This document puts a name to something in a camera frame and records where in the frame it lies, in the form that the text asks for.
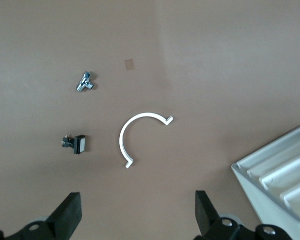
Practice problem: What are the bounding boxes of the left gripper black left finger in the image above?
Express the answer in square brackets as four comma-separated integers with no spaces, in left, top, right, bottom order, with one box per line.
[0,191,82,240]

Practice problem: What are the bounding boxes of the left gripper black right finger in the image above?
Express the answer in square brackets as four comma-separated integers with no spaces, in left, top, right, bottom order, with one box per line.
[193,190,292,240]

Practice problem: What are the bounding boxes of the white drawer cabinet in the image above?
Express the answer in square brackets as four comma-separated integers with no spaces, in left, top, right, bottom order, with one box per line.
[231,121,300,240]

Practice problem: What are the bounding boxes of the small metal blue component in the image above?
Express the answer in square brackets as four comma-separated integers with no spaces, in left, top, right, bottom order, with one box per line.
[76,70,96,93]

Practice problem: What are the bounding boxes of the black square switch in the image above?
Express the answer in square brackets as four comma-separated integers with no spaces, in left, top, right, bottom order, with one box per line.
[60,134,87,155]

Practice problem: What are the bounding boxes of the white curved plastic bracket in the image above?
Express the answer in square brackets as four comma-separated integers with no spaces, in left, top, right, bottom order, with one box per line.
[119,112,175,170]

